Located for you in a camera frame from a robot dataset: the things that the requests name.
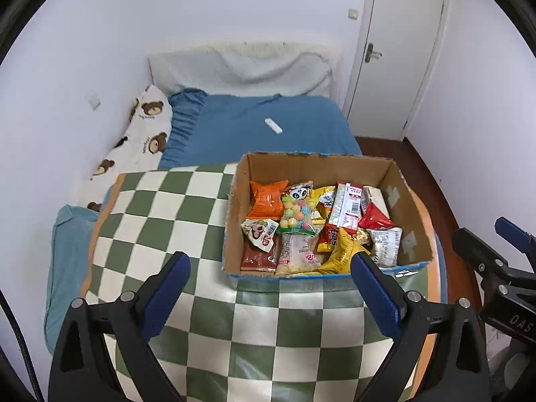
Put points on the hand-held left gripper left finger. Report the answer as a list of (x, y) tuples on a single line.
[(167, 293)]

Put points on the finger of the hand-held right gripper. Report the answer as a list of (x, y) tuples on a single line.
[(513, 229), (477, 251)]

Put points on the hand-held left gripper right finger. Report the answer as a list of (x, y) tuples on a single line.
[(377, 297)]

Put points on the silver white snack packet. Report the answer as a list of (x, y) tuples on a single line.
[(387, 245)]

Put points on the plain yellow snack packet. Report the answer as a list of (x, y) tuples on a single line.
[(343, 253)]

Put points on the gold foil candy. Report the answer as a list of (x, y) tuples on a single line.
[(362, 236)]

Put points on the small red snack packet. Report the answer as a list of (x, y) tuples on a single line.
[(330, 238)]

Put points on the red triangular snack packet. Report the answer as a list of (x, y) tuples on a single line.
[(374, 219)]

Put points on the beige nut packet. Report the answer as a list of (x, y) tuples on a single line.
[(295, 253)]

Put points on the brown snack packet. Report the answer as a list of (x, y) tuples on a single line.
[(257, 260)]

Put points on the white packet with red label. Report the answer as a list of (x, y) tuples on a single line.
[(345, 205)]

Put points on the white cartoon face packet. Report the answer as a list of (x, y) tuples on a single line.
[(259, 232)]

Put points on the yellow noodle packet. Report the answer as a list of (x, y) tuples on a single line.
[(324, 199)]

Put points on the clear bag of candy balls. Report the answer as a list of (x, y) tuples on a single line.
[(295, 215)]

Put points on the cartoon panda snack packet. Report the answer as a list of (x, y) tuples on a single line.
[(299, 190)]

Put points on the orange snack packet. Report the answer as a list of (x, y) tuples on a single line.
[(268, 199)]

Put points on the cardboard box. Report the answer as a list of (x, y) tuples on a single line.
[(318, 167)]

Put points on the green checkered mat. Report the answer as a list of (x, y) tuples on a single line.
[(251, 343)]

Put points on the light blue cushion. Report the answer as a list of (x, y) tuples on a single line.
[(67, 259)]

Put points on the bear print pillow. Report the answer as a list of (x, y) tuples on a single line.
[(138, 150)]

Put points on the blue bedsheet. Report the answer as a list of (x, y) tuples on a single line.
[(251, 134)]

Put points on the white remote control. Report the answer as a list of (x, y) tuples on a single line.
[(273, 126)]

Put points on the white door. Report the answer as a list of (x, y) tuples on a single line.
[(398, 50)]

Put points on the pale green blanket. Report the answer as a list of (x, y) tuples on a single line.
[(251, 67)]

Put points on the white wall socket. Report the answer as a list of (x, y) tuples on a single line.
[(93, 100)]

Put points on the white wall switch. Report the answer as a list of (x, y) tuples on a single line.
[(354, 13)]

